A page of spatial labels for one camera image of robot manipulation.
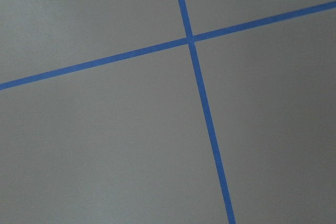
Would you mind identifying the blue tape long strip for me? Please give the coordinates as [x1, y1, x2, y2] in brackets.
[1, 1, 335, 90]

